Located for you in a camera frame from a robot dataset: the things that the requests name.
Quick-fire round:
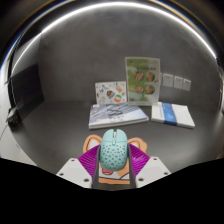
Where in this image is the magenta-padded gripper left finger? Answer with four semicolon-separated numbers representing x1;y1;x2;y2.
55;144;102;189

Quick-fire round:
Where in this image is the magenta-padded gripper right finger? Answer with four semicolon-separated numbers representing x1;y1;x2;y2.
127;144;172;189

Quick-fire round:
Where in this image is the mint green perforated computer mouse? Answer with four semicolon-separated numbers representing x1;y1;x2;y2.
98;128;130;173

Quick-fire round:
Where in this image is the orange corgi-shaped mouse pad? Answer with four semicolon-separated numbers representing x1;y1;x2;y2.
83;134;148;185

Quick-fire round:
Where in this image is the white book with blue band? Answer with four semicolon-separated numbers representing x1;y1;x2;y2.
150;101;196;130

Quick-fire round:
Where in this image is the grey striped book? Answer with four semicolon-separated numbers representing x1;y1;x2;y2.
88;102;150;130

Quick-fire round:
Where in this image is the white card with colourful stickers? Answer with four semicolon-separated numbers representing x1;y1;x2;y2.
94;80;128;106

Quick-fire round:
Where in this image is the green menu sign stand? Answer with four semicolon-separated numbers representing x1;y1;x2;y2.
124;56;161;107

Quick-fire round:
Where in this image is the dark flat panel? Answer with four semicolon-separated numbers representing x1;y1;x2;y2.
9;63;45;116

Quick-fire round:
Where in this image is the white wall socket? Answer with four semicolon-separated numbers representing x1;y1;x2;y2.
182;78;192;92
162;73;174;88
173;75;184;90

